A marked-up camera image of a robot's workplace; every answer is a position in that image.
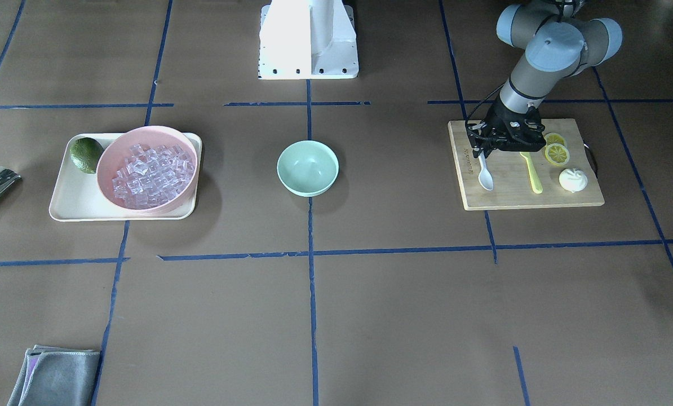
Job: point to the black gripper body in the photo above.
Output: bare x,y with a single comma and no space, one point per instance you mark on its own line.
500,120

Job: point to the white plastic spoon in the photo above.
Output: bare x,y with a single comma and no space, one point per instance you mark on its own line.
484,177

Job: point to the clear ice cubes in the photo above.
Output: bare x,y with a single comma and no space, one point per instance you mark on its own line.
151,177

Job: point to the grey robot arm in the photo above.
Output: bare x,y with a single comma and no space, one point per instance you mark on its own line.
556,45

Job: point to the mint green bowl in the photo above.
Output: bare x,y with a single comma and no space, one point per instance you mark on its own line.
307,168

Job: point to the pink bowl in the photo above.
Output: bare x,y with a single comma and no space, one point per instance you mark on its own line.
152,136

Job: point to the lemon slice upper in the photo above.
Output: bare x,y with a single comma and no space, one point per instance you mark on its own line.
554,138

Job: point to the lemon slice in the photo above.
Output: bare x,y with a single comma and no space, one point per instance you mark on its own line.
556,154
554,138

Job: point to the bamboo cutting board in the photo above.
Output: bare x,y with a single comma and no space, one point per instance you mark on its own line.
512,189

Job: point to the lemon slice lower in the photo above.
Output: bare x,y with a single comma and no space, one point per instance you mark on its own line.
556,154

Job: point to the yellow plastic knife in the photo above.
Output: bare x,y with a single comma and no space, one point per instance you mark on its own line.
535,182

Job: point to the white steamed bun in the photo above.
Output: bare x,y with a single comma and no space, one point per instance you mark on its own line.
573,180

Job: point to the green lime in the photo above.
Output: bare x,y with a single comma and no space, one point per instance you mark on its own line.
85,154

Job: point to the cream plastic tray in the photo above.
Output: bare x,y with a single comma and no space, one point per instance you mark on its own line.
77,197

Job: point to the folded grey cloth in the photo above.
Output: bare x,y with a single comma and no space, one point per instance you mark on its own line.
56,376

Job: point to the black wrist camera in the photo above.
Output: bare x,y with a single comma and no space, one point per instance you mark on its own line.
478,138

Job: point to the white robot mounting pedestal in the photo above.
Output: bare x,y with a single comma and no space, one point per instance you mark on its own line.
307,40

